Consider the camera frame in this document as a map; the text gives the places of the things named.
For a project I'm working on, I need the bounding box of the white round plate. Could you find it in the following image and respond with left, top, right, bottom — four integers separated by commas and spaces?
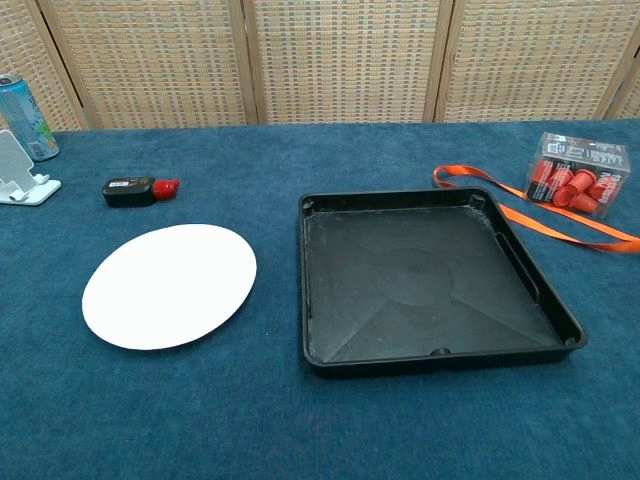
81, 223, 259, 351

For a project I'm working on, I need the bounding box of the black square plastic tray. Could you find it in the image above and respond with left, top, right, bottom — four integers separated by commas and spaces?
298, 186, 588, 380

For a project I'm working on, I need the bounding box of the woven folding screen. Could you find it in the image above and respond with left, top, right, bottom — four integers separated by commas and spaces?
0, 0, 640, 132

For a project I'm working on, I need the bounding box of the black and red device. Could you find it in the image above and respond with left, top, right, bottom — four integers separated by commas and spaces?
102, 175, 181, 209

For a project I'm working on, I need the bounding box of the blue table cloth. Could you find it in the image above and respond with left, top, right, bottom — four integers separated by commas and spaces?
0, 117, 640, 480

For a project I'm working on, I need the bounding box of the clear box of red caps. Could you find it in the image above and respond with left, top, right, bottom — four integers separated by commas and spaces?
522, 131, 632, 219

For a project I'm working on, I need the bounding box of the white phone stand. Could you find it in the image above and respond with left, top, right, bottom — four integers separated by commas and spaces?
0, 128, 63, 206

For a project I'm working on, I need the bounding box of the blue drink can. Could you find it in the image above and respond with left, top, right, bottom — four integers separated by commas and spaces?
0, 73, 60, 163

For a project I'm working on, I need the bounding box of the orange lanyard strap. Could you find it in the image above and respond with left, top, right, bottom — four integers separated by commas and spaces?
432, 164, 640, 254

